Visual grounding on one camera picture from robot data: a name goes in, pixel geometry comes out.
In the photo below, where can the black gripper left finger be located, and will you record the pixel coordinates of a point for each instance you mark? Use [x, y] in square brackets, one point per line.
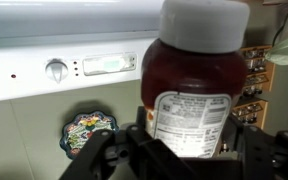
[144, 160]

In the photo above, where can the white stove knob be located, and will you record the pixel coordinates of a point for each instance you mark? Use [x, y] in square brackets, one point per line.
[57, 70]

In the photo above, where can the stove clock display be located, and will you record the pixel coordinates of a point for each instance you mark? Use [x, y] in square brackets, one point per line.
[107, 64]

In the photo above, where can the white electric stove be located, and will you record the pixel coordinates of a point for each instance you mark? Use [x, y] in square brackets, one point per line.
[34, 23]

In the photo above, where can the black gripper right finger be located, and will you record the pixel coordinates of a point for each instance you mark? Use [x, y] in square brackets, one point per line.
[260, 156]

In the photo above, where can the pale green plastic bag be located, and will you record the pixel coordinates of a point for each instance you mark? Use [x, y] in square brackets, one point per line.
[287, 51]

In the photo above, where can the colourful decorative wall plate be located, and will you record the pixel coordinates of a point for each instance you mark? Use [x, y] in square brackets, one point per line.
[84, 130]

